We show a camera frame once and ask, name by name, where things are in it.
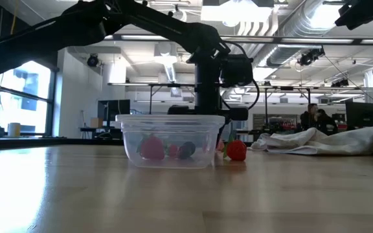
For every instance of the person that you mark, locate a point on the person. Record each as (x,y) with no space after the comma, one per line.
(326,122)
(309,118)

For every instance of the large window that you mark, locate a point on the large window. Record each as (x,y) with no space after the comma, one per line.
(28,97)

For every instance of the white checked dish towel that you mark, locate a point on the white checked dish towel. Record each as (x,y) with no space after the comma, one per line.
(319,142)

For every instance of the black hanging camera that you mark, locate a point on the black hanging camera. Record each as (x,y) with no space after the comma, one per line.
(309,56)
(93,60)

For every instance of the black background desk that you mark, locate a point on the black background desk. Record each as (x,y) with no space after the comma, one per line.
(99,132)

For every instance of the bright ceiling light panel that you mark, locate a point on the bright ceiling light panel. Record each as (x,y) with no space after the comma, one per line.
(235,13)

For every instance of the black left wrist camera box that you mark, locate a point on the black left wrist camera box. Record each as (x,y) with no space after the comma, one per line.
(236,71)

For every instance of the black computer monitor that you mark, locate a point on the black computer monitor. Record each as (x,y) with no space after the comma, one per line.
(113,110)
(363,116)

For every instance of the cardboard box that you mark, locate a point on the cardboard box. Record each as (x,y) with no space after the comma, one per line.
(96,122)

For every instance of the black overhead rig beam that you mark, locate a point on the black overhead rig beam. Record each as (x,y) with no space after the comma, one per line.
(261,39)

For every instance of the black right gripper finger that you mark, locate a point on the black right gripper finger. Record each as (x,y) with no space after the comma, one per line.
(345,17)

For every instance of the clear plastic tupperware container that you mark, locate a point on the clear plastic tupperware container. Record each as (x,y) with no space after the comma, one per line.
(173,119)

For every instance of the silver ribbed air duct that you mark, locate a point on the silver ribbed air duct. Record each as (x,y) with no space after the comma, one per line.
(290,32)

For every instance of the red strawberry green leaves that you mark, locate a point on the red strawberry green leaves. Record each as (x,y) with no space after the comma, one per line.
(236,150)
(152,148)

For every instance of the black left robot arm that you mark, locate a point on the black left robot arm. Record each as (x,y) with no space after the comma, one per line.
(44,35)

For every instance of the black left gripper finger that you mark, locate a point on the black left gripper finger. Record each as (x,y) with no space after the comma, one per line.
(222,131)

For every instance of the small red strawberry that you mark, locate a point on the small red strawberry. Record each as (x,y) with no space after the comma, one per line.
(173,150)

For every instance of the white bucket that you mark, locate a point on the white bucket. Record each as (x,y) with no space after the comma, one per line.
(14,129)

